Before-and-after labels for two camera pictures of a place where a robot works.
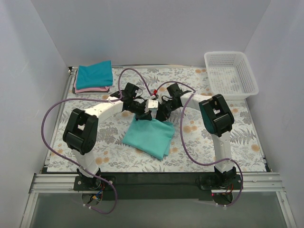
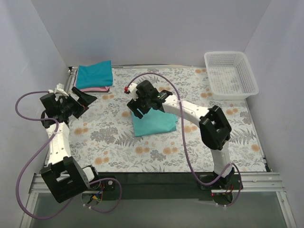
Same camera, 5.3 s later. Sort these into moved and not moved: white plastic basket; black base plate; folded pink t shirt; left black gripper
Moved: left black gripper
Not moved: folded pink t shirt; black base plate; white plastic basket
